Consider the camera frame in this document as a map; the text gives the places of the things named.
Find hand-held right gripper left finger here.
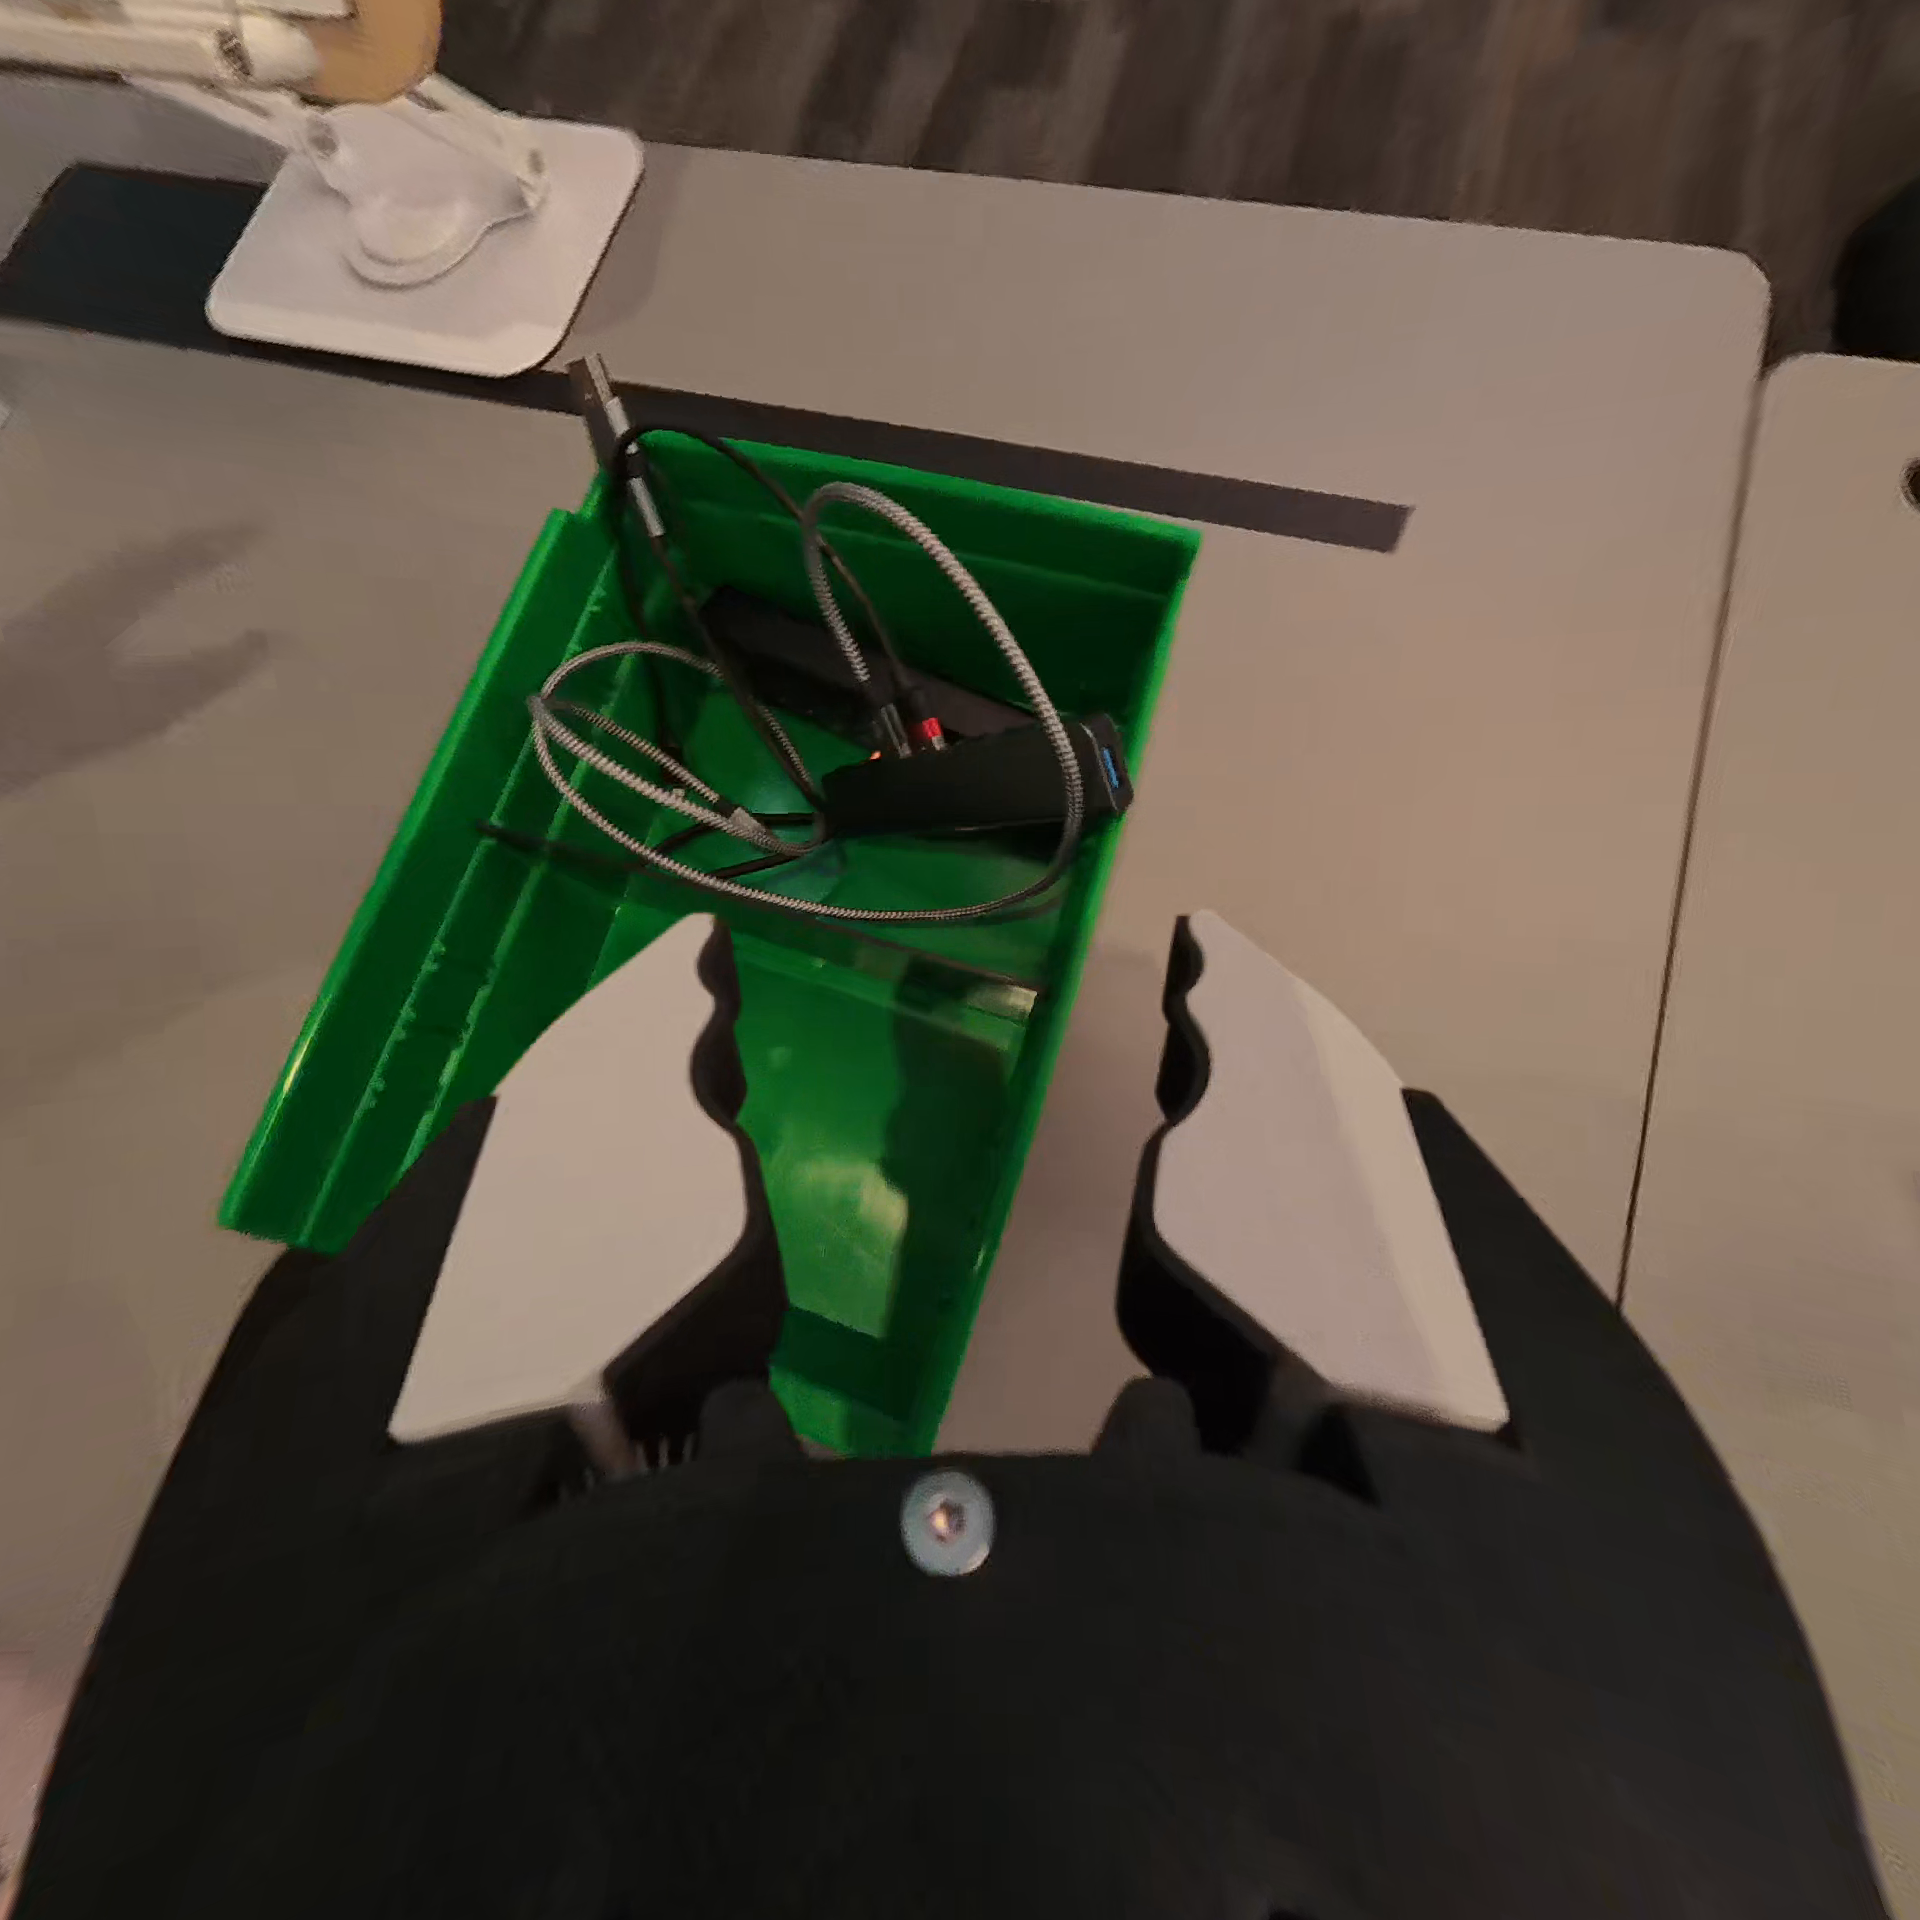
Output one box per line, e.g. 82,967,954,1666
386,910,793,1465

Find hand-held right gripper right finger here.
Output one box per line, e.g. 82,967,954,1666
1117,910,1513,1433

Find green plastic bin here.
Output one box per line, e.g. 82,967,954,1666
218,433,1202,1460

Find grey braided USB cable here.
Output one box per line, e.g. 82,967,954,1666
529,642,1051,924
803,482,1093,924

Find black desk slot cover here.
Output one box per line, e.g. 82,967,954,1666
0,163,1414,558

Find black hub cable silver plug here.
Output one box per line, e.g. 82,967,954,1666
566,354,841,811

